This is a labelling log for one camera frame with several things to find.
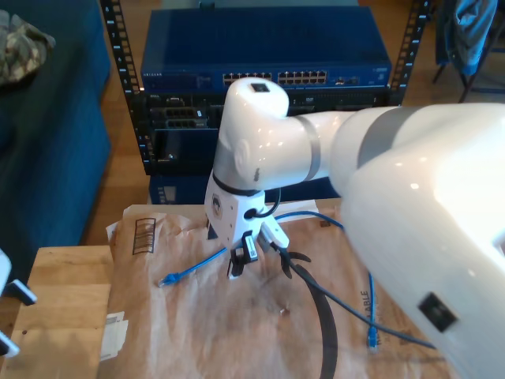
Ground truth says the blue network cable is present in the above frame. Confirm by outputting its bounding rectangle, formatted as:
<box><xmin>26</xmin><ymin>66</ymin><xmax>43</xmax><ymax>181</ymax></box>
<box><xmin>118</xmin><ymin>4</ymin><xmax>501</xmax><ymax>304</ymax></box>
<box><xmin>158</xmin><ymin>211</ymin><xmax>380</xmax><ymax>355</ymax></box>

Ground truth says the blue equipment chassis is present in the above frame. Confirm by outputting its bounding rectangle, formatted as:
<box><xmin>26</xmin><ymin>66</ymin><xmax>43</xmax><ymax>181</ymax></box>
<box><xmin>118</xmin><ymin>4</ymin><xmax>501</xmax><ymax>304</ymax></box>
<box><xmin>148</xmin><ymin>173</ymin><xmax>341</xmax><ymax>205</ymax></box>

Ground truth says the brown paper mailing envelope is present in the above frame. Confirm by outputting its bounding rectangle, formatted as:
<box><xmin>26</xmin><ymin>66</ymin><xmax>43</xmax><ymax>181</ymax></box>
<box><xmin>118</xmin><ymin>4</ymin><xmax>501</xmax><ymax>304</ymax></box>
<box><xmin>97</xmin><ymin>199</ymin><xmax>458</xmax><ymax>379</ymax></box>

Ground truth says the black rack server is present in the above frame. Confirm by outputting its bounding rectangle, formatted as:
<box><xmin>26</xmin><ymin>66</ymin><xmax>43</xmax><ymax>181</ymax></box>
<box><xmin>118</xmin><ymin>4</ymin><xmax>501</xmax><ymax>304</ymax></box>
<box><xmin>144</xmin><ymin>91</ymin><xmax>395</xmax><ymax>129</ymax></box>

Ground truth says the dark blue sofa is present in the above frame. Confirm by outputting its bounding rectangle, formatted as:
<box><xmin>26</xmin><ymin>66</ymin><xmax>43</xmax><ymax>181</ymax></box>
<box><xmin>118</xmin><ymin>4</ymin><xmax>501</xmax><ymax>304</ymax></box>
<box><xmin>0</xmin><ymin>0</ymin><xmax>111</xmax><ymax>295</ymax></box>

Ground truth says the camouflage cloth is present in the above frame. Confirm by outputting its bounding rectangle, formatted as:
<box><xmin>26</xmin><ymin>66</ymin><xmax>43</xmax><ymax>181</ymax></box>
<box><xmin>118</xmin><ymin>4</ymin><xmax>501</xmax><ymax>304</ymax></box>
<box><xmin>0</xmin><ymin>9</ymin><xmax>56</xmax><ymax>86</ymax></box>

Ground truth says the black metal chair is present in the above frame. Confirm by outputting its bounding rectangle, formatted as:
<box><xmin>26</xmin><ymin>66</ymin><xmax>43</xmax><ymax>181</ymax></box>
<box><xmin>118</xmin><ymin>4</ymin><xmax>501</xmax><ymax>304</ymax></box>
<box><xmin>432</xmin><ymin>0</ymin><xmax>505</xmax><ymax>104</ymax></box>

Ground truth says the blue jacket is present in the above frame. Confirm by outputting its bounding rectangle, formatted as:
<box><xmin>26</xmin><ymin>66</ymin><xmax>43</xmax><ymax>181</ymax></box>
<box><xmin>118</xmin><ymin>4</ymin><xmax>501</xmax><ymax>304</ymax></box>
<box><xmin>436</xmin><ymin>0</ymin><xmax>500</xmax><ymax>76</ymax></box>

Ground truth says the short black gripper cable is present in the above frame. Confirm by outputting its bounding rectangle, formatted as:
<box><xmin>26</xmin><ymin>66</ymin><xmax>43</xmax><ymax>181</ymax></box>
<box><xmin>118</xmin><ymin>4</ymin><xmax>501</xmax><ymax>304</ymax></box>
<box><xmin>244</xmin><ymin>188</ymin><xmax>282</xmax><ymax>220</ymax></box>

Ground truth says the long black camera cable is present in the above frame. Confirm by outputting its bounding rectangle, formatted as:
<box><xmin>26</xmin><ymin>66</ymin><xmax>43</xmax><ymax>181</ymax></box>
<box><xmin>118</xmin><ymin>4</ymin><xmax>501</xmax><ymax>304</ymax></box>
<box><xmin>271</xmin><ymin>240</ymin><xmax>437</xmax><ymax>351</ymax></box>

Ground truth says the blue network switch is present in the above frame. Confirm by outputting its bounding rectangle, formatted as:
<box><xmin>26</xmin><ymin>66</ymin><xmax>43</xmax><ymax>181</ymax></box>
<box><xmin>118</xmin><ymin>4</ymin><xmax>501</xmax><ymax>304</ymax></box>
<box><xmin>140</xmin><ymin>7</ymin><xmax>392</xmax><ymax>92</ymax></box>

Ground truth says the black server rack frame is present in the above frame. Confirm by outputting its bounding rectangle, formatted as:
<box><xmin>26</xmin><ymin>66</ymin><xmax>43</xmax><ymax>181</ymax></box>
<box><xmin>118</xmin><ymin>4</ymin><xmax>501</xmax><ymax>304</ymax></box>
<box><xmin>99</xmin><ymin>0</ymin><xmax>432</xmax><ymax>177</ymax></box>

